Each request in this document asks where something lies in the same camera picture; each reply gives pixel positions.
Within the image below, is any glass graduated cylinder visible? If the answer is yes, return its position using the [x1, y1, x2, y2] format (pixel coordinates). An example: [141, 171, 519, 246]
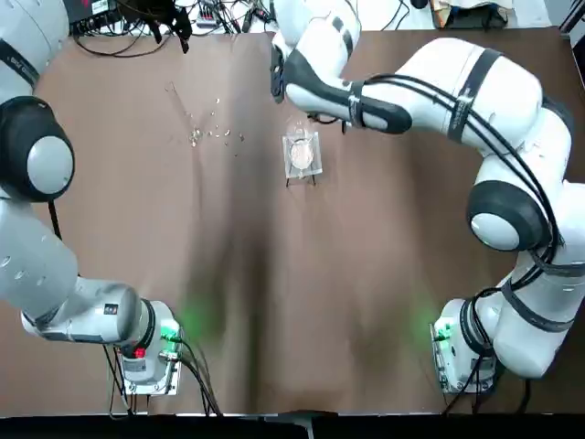
[165, 80, 206, 148]

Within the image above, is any clear plate tripod stand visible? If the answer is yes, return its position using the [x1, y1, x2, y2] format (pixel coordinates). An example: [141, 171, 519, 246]
[282, 130, 325, 188]

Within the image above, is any large beaker with white powder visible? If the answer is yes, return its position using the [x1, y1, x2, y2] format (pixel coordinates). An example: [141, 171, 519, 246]
[285, 116, 318, 169]

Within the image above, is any dark camera mount bracket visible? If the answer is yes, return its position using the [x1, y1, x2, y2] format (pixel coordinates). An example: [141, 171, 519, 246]
[263, 408, 340, 439]

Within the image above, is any grey power strip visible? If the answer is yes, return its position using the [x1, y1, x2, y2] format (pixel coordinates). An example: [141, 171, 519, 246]
[196, 2, 219, 27]

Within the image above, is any black base cable bundle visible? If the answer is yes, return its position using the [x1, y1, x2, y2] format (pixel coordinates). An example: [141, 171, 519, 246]
[429, 351, 534, 415]
[107, 336, 225, 418]

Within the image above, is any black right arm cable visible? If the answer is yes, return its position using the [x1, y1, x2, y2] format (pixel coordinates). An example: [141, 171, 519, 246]
[358, 75, 563, 362]

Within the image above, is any black electronics box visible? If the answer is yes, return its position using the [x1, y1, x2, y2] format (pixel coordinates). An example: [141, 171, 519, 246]
[61, 0, 121, 37]

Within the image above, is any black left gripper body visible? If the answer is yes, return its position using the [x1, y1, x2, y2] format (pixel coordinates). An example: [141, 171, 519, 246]
[162, 2, 192, 36]

